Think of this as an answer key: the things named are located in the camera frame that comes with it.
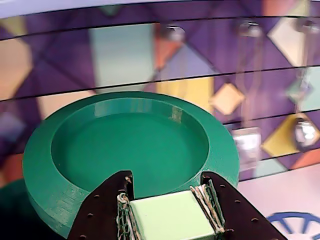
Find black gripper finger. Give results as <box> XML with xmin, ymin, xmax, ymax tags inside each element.
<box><xmin>67</xmin><ymin>170</ymin><xmax>142</xmax><ymax>240</ymax></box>
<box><xmin>189</xmin><ymin>171</ymin><xmax>287</xmax><ymax>240</ymax></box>

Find green round lid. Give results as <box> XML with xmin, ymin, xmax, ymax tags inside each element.
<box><xmin>21</xmin><ymin>91</ymin><xmax>241</xmax><ymax>240</ymax></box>

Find blue round burner trivet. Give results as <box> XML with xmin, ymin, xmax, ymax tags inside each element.
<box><xmin>264</xmin><ymin>211</ymin><xmax>320</xmax><ymax>236</ymax></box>

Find metal slotted spatula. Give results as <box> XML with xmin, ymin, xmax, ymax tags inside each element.
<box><xmin>231</xmin><ymin>21</ymin><xmax>266</xmax><ymax>173</ymax></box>

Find metal ladle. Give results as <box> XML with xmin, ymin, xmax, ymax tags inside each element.
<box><xmin>292</xmin><ymin>18</ymin><xmax>320</xmax><ymax>151</ymax></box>

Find green recipient with handle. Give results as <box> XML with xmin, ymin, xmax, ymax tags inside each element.
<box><xmin>0</xmin><ymin>178</ymin><xmax>58</xmax><ymax>240</ymax></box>

